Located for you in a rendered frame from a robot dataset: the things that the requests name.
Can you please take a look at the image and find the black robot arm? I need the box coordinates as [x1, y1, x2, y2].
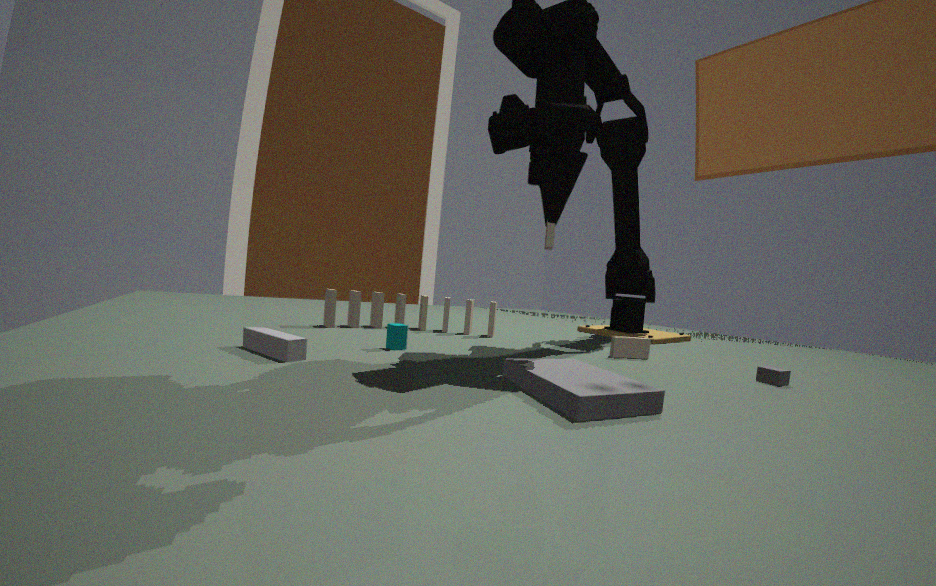
[488, 0, 656, 333]

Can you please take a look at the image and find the tan domino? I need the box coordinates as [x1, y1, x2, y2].
[418, 295, 428, 331]
[609, 336, 651, 359]
[487, 302, 497, 337]
[323, 289, 337, 328]
[442, 297, 450, 332]
[370, 292, 385, 329]
[348, 290, 362, 328]
[464, 299, 474, 335]
[395, 293, 406, 325]
[544, 220, 556, 250]

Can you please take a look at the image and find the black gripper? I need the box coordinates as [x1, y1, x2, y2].
[528, 84, 598, 226]

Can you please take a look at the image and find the teal block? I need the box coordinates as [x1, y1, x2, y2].
[386, 324, 408, 350]

